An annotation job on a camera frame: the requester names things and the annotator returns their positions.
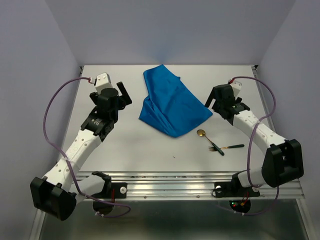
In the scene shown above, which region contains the gold spoon green handle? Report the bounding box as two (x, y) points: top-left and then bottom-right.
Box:
(196, 129), (225, 156)

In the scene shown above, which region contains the blue cloth napkin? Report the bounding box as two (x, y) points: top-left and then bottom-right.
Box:
(139, 64), (213, 138)

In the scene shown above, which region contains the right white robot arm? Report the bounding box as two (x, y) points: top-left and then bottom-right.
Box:
(205, 82), (304, 198)

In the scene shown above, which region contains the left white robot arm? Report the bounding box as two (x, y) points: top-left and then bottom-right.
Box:
(30, 79), (132, 221)

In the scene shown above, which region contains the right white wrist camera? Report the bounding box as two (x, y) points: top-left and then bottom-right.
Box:
(228, 80), (242, 98)

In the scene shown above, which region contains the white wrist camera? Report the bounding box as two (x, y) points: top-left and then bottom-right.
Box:
(94, 72), (113, 94)
(228, 80), (242, 98)

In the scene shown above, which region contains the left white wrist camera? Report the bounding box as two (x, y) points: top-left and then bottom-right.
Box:
(94, 72), (113, 94)

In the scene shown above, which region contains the gold fork green handle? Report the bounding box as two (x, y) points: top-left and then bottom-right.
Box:
(209, 144), (245, 152)

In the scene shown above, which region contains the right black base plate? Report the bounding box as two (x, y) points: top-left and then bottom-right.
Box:
(211, 181), (260, 199)

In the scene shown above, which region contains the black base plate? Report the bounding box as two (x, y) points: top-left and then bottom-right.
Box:
(211, 181), (260, 199)
(92, 182), (128, 200)

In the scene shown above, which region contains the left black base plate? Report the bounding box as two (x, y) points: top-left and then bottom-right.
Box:
(92, 182), (128, 200)

